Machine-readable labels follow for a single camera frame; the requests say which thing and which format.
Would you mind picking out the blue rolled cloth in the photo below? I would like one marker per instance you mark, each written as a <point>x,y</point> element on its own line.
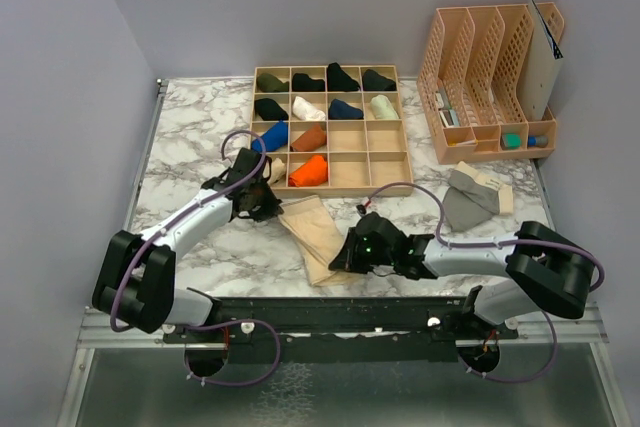
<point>274,138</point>

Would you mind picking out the orange rolled cloth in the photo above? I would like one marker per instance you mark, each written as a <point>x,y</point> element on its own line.
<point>312,173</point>

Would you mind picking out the wooden compartment tray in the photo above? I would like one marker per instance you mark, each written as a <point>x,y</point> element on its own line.
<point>362,155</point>

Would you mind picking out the navy rolled cloth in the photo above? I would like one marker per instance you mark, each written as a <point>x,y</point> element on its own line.
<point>341,110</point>

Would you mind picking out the black rolled cloth left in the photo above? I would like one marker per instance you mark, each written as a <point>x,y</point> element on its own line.
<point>270,110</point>

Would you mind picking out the cream folded underwear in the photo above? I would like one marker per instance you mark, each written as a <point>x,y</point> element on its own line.
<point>502,187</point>

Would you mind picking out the cards in rack slot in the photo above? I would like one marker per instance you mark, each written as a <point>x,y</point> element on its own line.
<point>455,134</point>

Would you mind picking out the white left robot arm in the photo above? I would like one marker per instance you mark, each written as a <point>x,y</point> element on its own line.
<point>136,286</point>

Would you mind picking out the grey underwear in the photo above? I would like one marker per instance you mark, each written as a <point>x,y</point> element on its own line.
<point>468,203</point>

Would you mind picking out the grey folder in rack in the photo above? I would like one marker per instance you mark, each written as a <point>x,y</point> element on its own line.
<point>543,59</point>

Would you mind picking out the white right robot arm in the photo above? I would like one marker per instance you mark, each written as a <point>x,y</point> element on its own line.
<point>538,269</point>

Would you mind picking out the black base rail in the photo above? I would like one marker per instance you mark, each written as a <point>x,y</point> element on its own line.
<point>338,330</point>

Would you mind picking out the beige rolled cloth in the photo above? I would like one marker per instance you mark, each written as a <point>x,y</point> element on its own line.
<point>278,170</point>

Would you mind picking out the blue grey cylinder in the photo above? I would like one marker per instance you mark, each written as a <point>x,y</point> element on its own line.
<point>539,141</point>

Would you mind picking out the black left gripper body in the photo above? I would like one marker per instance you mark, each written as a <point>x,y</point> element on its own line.
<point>264,201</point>

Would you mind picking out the white rolled cloth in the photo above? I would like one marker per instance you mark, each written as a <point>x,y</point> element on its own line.
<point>305,111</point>

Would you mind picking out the beige boxer underwear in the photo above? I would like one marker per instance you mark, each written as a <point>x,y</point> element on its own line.
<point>317,238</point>

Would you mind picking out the dark green rolled cloth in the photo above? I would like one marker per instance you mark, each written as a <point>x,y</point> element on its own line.
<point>372,81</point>

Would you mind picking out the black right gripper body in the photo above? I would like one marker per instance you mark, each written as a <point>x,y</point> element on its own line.
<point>366,257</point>

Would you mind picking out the pink file organizer rack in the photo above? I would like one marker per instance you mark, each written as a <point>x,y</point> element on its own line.
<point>476,54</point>

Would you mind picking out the brown rolled cloth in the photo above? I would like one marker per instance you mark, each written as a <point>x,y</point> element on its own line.
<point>311,140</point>

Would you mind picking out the olive green rolled cloth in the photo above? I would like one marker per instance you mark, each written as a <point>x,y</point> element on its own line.
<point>269,83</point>

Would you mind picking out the pale green rolled cloth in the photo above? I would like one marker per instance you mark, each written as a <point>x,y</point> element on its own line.
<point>383,109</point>

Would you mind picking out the black rolled cloth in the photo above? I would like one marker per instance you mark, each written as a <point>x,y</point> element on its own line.
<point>302,82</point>
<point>270,110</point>
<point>338,80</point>

